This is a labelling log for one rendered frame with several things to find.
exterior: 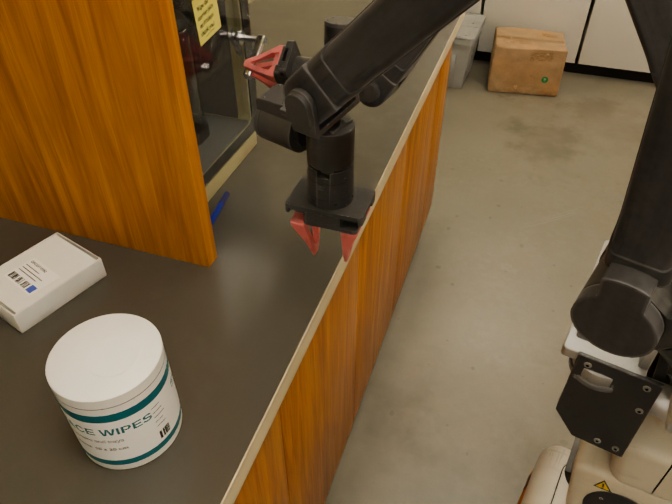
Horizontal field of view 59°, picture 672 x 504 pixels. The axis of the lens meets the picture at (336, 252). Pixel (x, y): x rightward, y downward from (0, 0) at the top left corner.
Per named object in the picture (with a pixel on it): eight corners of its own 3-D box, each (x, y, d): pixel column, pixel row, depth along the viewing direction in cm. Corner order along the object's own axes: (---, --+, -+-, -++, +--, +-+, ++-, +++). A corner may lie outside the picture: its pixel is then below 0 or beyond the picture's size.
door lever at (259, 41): (228, 78, 111) (223, 70, 108) (244, 35, 113) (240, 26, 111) (254, 82, 109) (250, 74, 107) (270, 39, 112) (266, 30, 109)
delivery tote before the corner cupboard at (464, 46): (369, 77, 371) (372, 25, 350) (389, 52, 401) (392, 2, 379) (466, 93, 355) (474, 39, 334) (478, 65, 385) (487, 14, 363)
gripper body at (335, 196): (303, 187, 80) (300, 138, 75) (375, 201, 78) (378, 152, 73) (284, 215, 76) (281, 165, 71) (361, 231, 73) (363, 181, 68)
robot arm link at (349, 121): (334, 132, 65) (365, 113, 68) (287, 114, 68) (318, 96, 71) (334, 185, 69) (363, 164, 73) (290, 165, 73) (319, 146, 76)
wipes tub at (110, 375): (60, 453, 76) (18, 382, 66) (119, 374, 85) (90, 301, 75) (149, 485, 73) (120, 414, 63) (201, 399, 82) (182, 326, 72)
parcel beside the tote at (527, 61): (486, 91, 358) (494, 45, 339) (487, 69, 381) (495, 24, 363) (556, 98, 351) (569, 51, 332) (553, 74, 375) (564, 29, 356)
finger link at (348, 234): (321, 236, 85) (320, 182, 79) (369, 246, 83) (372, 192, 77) (304, 267, 80) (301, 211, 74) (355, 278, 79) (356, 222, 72)
